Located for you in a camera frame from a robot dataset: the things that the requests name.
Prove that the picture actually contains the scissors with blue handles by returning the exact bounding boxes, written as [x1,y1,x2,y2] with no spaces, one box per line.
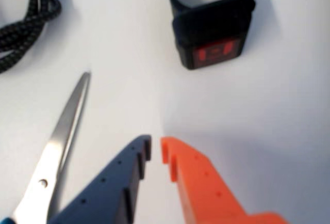
[0,72,92,224]

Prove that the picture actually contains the blue-grey gripper finger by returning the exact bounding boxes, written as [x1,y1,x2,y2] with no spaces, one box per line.
[47,135,152,224]

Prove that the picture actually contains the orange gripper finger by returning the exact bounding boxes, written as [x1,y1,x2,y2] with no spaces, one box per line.
[160,136,291,224]

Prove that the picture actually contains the black braided cable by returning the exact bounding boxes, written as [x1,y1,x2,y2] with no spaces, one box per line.
[0,0,62,74]

